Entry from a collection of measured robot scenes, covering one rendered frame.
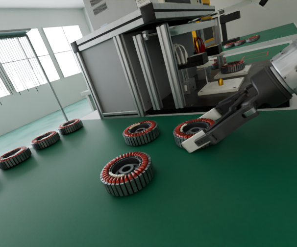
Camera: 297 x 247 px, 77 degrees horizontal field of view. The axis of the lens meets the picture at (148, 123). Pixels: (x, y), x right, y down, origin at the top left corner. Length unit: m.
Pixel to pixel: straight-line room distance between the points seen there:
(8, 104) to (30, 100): 0.62
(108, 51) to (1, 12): 6.90
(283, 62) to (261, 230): 0.26
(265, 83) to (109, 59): 0.59
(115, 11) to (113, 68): 0.25
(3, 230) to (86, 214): 0.18
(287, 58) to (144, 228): 0.35
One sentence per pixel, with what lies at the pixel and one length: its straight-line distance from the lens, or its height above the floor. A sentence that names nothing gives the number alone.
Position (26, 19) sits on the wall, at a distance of 7.84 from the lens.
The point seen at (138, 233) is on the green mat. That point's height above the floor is 0.75.
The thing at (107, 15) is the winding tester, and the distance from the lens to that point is 0.95.
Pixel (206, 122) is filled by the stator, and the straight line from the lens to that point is 0.50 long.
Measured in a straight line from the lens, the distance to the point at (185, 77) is 0.86.
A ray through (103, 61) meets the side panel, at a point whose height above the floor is 1.00.
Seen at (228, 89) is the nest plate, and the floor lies 0.78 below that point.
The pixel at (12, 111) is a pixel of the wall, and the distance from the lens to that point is 6.93.
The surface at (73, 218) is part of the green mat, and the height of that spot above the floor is 0.75.
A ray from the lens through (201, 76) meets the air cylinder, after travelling 1.07.
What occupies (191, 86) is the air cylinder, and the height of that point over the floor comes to 0.80.
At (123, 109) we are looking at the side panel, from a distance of 0.84.
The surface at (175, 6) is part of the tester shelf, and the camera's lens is 0.79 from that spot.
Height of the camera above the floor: 0.99
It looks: 20 degrees down
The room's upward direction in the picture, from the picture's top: 17 degrees counter-clockwise
